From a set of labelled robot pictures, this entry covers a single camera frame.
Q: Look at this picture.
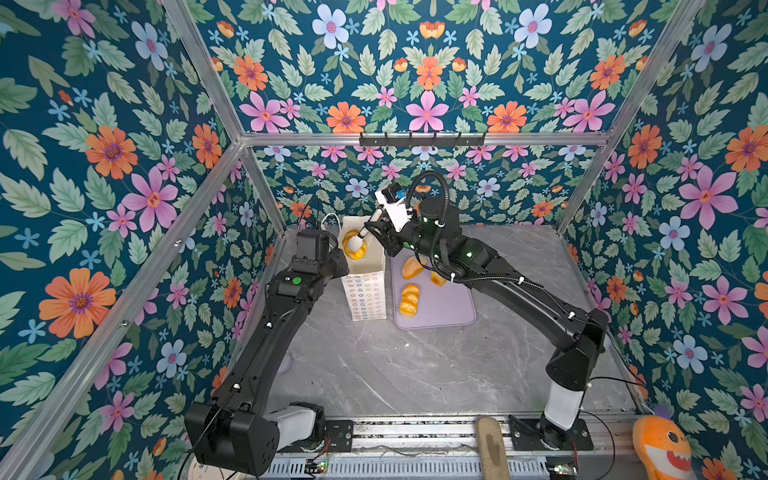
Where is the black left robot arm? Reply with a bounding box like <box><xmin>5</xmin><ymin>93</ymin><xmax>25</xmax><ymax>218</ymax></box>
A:
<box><xmin>184</xmin><ymin>230</ymin><xmax>349</xmax><ymax>476</ymax></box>

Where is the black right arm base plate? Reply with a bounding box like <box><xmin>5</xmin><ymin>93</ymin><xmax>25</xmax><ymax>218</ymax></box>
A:
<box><xmin>506</xmin><ymin>415</ymin><xmax>594</xmax><ymax>451</ymax></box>

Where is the long segmented yellow bread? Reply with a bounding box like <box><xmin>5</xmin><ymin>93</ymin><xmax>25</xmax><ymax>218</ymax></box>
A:
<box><xmin>398</xmin><ymin>284</ymin><xmax>420</xmax><ymax>318</ymax></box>

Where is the purple flat lid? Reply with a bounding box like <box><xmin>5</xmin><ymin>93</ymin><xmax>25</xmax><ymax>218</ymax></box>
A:
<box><xmin>277</xmin><ymin>352</ymin><xmax>293</xmax><ymax>375</ymax></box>

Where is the black hook rail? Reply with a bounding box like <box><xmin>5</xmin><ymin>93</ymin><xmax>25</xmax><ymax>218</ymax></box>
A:
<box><xmin>358</xmin><ymin>132</ymin><xmax>486</xmax><ymax>149</ymax></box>

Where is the purple cutting mat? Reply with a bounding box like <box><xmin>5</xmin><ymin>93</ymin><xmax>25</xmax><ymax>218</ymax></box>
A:
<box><xmin>389</xmin><ymin>249</ymin><xmax>477</xmax><ymax>331</ymax></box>

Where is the printed white paper bag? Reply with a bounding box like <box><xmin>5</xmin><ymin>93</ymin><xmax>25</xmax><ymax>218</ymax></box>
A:
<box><xmin>322</xmin><ymin>213</ymin><xmax>387</xmax><ymax>321</ymax></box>

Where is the wooden brush handle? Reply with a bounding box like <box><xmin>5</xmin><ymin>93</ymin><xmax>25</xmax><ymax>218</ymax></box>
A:
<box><xmin>475</xmin><ymin>416</ymin><xmax>511</xmax><ymax>480</ymax></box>

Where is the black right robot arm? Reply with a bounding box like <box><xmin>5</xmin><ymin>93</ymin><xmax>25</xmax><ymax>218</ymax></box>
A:
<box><xmin>365</xmin><ymin>192</ymin><xmax>608</xmax><ymax>435</ymax></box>

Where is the round striped yellow bread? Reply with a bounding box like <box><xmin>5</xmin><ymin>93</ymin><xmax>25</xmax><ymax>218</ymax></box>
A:
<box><xmin>342</xmin><ymin>229</ymin><xmax>367</xmax><ymax>261</ymax></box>

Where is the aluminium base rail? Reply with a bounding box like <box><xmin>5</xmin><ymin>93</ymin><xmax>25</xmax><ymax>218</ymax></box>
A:
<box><xmin>264</xmin><ymin>414</ymin><xmax>645</xmax><ymax>479</ymax></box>

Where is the yellow loaf bread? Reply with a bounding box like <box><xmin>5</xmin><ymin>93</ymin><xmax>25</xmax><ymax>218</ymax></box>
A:
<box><xmin>431</xmin><ymin>271</ymin><xmax>447</xmax><ymax>287</ymax></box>

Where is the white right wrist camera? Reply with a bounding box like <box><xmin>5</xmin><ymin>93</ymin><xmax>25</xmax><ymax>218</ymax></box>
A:
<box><xmin>375</xmin><ymin>182</ymin><xmax>415</xmax><ymax>232</ymax></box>

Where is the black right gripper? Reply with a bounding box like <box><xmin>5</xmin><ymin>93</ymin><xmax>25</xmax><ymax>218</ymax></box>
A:
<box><xmin>365</xmin><ymin>210</ymin><xmax>447</xmax><ymax>267</ymax></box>

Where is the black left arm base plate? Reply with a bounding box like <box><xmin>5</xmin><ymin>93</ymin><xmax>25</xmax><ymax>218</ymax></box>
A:
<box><xmin>287</xmin><ymin>418</ymin><xmax>355</xmax><ymax>454</ymax></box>

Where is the oval brown bread roll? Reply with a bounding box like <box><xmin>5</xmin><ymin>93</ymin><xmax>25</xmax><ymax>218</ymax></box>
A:
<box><xmin>401</xmin><ymin>256</ymin><xmax>424</xmax><ymax>280</ymax></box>

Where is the orange shark plush toy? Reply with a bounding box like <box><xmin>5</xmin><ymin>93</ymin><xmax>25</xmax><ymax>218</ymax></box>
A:
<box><xmin>632</xmin><ymin>415</ymin><xmax>695</xmax><ymax>480</ymax></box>

